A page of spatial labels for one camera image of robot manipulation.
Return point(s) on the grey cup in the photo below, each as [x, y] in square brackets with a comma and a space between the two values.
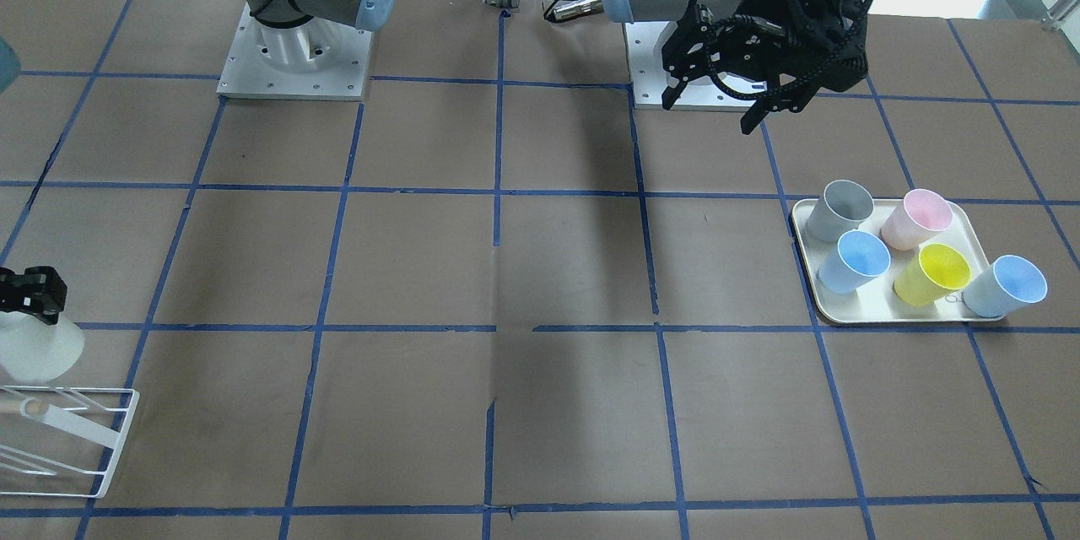
[843, 206]

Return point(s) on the light blue cup outer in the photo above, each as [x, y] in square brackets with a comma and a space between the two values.
[1007, 285]

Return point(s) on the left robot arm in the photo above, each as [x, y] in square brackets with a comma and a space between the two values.
[765, 55]

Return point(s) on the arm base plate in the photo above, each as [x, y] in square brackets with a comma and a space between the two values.
[320, 60]
[644, 40]

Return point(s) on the pink cup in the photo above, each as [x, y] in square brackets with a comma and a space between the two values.
[921, 215]

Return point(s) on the white wire cup rack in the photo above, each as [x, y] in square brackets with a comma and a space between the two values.
[64, 442]

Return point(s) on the cream plastic tray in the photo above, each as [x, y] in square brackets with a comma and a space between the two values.
[876, 302]

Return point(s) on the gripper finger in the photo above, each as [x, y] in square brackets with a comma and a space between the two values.
[39, 292]

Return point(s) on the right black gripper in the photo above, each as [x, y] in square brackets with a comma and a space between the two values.
[762, 7]

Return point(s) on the yellow cup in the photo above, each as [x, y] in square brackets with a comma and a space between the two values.
[937, 270]

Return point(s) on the blue cup on tray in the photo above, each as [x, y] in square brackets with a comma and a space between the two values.
[857, 258]

